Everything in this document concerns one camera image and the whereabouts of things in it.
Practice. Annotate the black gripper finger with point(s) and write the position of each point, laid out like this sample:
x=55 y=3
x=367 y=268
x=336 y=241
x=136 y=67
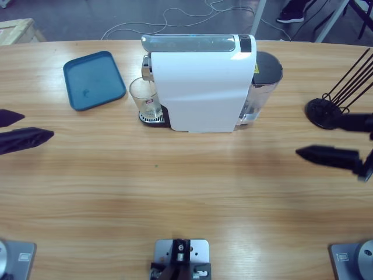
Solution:
x=10 y=117
x=23 y=140

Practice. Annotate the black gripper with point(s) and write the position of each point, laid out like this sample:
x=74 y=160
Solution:
x=367 y=167

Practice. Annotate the clear drinking glass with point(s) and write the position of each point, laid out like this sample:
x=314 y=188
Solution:
x=145 y=99

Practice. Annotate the silver coffee machine lever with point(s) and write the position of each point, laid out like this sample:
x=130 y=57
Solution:
x=189 y=43

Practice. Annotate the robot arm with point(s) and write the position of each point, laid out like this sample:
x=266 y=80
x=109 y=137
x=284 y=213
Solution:
x=3 y=256
x=367 y=258

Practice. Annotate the white capsule coffee machine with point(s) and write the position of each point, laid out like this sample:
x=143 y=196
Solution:
x=198 y=87

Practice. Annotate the wooden crate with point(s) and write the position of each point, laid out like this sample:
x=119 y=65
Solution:
x=14 y=29

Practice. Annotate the teal plastic tray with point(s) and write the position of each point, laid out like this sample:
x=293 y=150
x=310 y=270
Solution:
x=93 y=80

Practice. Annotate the clear water tank black lid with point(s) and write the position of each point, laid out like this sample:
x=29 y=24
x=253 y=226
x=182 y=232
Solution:
x=266 y=70

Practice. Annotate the black sneaker white sole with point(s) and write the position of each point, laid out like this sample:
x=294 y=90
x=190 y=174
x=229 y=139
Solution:
x=290 y=17

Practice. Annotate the black drip tray metal grille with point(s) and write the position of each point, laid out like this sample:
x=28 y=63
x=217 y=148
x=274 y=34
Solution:
x=161 y=122

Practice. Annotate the person leg black trousers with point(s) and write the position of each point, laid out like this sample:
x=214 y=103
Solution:
x=300 y=6

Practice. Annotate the black metal chair frame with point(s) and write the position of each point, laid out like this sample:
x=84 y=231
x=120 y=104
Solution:
x=364 y=20

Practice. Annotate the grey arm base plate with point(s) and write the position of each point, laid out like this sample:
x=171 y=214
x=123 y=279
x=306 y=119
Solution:
x=344 y=262
x=20 y=262

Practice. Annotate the white metal table frame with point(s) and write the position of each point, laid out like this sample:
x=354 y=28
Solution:
x=259 y=17

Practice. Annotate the grey camera mount plate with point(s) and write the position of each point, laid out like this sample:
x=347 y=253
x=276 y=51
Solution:
x=201 y=251

